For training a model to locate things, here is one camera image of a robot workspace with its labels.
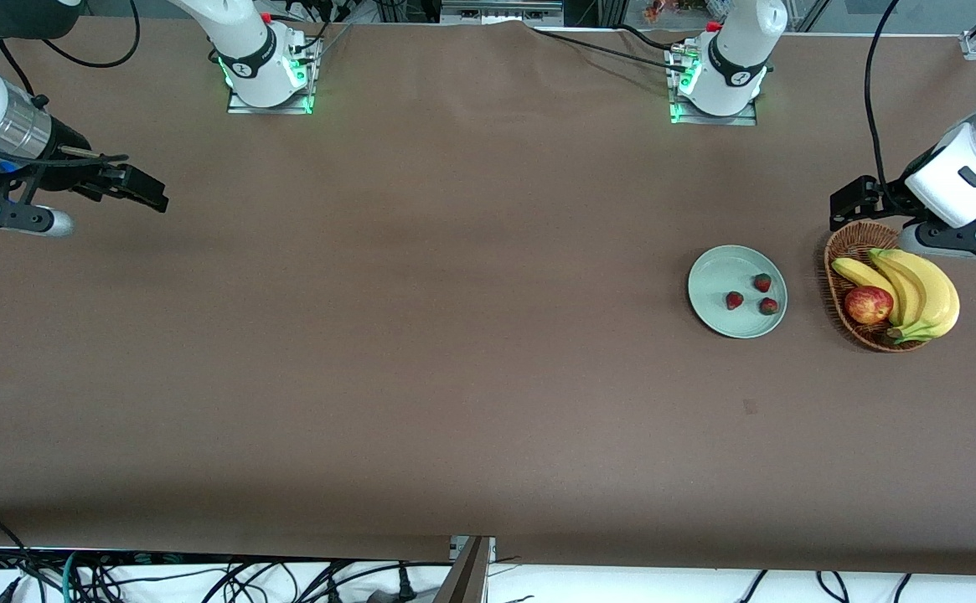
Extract pale green round plate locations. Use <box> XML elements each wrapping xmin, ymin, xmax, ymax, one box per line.
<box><xmin>688</xmin><ymin>245</ymin><xmax>788</xmax><ymax>339</ymax></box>

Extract brown wicker basket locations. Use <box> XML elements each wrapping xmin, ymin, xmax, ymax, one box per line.
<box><xmin>823</xmin><ymin>221</ymin><xmax>932</xmax><ymax>353</ymax></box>

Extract short yellow banana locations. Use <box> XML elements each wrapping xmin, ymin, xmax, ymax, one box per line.
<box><xmin>831</xmin><ymin>256</ymin><xmax>903</xmax><ymax>327</ymax></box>

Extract red apple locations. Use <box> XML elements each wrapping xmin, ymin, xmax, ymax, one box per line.
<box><xmin>844</xmin><ymin>286</ymin><xmax>895</xmax><ymax>326</ymax></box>

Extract orange background item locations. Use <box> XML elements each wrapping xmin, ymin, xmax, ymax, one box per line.
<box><xmin>645</xmin><ymin>0</ymin><xmax>710</xmax><ymax>24</ymax></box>

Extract large table cover sheet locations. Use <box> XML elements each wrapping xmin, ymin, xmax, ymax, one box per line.
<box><xmin>0</xmin><ymin>15</ymin><xmax>976</xmax><ymax>577</ymax></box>

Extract grey electronics box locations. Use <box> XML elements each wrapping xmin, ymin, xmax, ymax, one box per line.
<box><xmin>440</xmin><ymin>0</ymin><xmax>565</xmax><ymax>26</ymax></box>

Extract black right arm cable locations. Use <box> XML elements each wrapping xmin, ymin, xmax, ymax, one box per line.
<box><xmin>0</xmin><ymin>0</ymin><xmax>142</xmax><ymax>110</ymax></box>

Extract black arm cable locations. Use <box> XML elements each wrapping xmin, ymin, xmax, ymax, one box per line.
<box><xmin>864</xmin><ymin>0</ymin><xmax>904</xmax><ymax>198</ymax></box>
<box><xmin>0</xmin><ymin>0</ymin><xmax>142</xmax><ymax>110</ymax></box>

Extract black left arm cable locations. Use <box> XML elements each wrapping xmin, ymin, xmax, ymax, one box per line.
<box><xmin>864</xmin><ymin>0</ymin><xmax>904</xmax><ymax>198</ymax></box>

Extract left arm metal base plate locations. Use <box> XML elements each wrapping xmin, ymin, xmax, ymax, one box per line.
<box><xmin>668</xmin><ymin>42</ymin><xmax>758</xmax><ymax>126</ymax></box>

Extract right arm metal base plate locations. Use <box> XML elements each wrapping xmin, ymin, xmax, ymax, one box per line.
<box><xmin>226</xmin><ymin>38</ymin><xmax>315</xmax><ymax>116</ymax></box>

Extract thin grey cable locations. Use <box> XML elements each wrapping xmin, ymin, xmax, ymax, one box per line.
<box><xmin>310</xmin><ymin>23</ymin><xmax>354</xmax><ymax>68</ymax></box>

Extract short black table cable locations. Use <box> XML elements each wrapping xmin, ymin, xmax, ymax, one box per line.
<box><xmin>617</xmin><ymin>23</ymin><xmax>681</xmax><ymax>51</ymax></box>

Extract long black table cable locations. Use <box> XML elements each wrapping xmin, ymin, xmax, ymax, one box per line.
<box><xmin>529</xmin><ymin>28</ymin><xmax>689</xmax><ymax>75</ymax></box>

